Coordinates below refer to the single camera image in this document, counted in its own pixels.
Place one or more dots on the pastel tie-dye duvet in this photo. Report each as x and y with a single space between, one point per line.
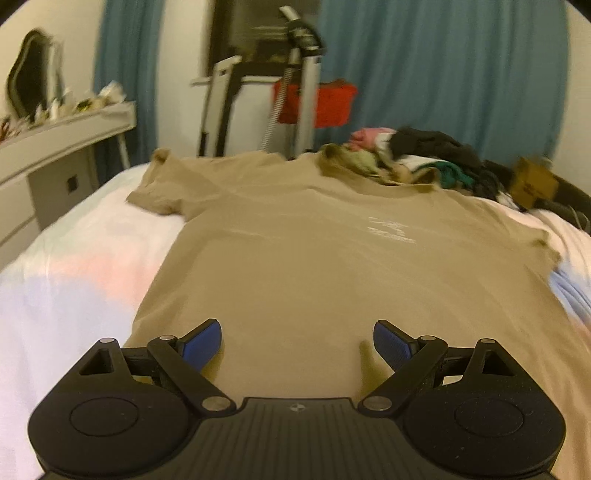
69 295

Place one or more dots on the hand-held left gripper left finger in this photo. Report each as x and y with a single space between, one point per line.
203 344

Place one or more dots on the wide blue curtain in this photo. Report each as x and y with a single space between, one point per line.
438 69

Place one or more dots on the red cloth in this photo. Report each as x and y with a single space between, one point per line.
334 104

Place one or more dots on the white folded board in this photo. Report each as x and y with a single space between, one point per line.
221 101

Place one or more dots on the garment steamer on stand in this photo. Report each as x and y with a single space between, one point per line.
300 41

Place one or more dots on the clutter of small toiletries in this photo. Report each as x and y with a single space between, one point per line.
87 101

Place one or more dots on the narrow blue curtain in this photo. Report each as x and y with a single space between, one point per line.
127 69

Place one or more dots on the tan t-shirt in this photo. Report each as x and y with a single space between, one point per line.
295 258

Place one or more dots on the pile of mixed clothes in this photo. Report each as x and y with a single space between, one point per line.
425 152

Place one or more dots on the black armchair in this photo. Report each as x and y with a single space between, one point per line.
572 194

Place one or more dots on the black framed mirror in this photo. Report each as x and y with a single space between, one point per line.
30 74

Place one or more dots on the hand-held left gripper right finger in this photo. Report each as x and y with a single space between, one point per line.
392 344

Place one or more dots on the white dresser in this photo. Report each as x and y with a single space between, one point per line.
55 138

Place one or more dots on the dark window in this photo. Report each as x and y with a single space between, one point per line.
258 27

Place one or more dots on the yellow paper bag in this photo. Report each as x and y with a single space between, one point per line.
533 184

